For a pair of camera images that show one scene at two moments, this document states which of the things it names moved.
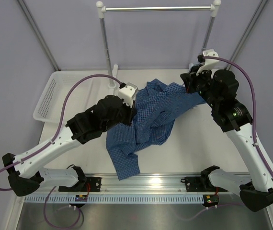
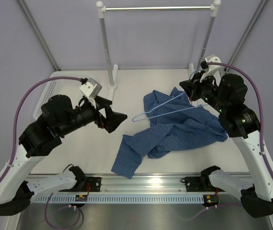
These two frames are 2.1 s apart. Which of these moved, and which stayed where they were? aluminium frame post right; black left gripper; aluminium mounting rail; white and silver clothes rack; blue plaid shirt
Moved: black left gripper; blue plaid shirt
Stayed: aluminium mounting rail; white and silver clothes rack; aluminium frame post right
